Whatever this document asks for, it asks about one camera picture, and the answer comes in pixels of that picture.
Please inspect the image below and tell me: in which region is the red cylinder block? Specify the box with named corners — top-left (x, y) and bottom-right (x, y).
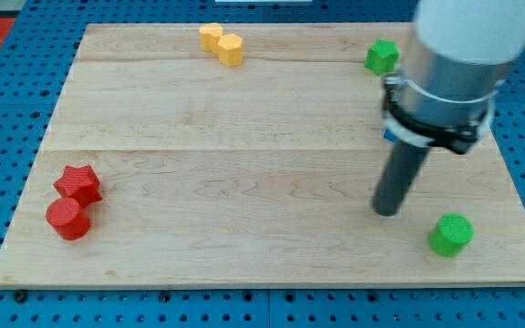
top-left (45, 198), bottom-right (91, 241)

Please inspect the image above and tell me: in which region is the yellow hexagon block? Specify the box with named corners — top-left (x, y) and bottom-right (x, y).
top-left (218, 34), bottom-right (243, 67)

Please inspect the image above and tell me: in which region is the green cylinder block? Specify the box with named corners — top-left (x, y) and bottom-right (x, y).
top-left (428, 213), bottom-right (475, 258)

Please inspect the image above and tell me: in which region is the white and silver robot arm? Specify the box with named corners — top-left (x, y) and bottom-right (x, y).
top-left (383, 0), bottom-right (525, 155)

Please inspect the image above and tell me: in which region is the light wooden board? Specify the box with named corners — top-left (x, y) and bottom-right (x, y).
top-left (0, 23), bottom-right (525, 291)

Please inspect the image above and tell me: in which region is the yellow star-shaped block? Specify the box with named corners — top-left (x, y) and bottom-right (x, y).
top-left (199, 23), bottom-right (224, 53)

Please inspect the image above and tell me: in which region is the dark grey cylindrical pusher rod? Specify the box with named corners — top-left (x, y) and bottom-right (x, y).
top-left (372, 140), bottom-right (430, 217)

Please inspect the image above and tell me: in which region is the red star block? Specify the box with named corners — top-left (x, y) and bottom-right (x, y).
top-left (54, 165), bottom-right (102, 208)

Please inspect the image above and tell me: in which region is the green star block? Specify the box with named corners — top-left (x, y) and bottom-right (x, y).
top-left (365, 38), bottom-right (400, 76)

